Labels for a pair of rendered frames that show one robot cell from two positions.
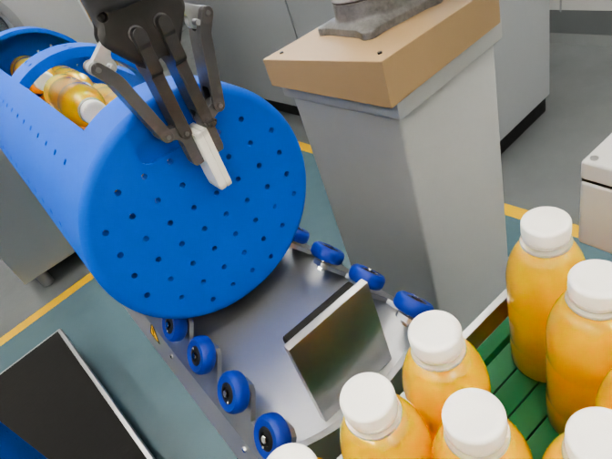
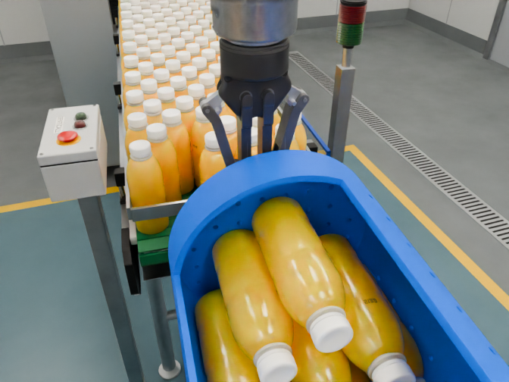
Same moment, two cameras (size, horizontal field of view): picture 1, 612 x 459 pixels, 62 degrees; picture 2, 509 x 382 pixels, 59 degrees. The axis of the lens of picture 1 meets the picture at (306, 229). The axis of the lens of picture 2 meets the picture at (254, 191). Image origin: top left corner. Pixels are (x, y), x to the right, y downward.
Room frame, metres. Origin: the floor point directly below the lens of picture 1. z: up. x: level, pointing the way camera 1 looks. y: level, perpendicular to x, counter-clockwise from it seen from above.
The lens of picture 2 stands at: (0.97, 0.16, 1.51)
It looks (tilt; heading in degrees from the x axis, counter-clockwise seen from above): 35 degrees down; 191
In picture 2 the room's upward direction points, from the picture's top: straight up
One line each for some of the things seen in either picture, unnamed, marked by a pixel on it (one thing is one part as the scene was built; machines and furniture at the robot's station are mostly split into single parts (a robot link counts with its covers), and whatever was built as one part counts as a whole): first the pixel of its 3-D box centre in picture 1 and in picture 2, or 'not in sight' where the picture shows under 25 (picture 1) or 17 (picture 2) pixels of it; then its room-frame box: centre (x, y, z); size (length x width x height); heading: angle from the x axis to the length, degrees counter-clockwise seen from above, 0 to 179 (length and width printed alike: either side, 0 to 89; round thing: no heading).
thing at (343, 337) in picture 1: (338, 349); not in sight; (0.33, 0.01, 0.99); 0.10 x 0.02 x 0.12; 116
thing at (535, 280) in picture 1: (545, 302); (147, 190); (0.30, -0.19, 0.99); 0.07 x 0.07 x 0.19
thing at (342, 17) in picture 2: not in sight; (352, 12); (-0.17, 0.17, 1.23); 0.06 x 0.06 x 0.04
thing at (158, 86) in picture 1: (158, 85); (264, 129); (0.49, 0.08, 1.25); 0.04 x 0.01 x 0.11; 26
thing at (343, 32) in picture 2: not in sight; (349, 32); (-0.17, 0.17, 1.18); 0.06 x 0.06 x 0.05
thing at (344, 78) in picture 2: not in sight; (326, 232); (-0.17, 0.17, 0.55); 0.04 x 0.04 x 1.10; 26
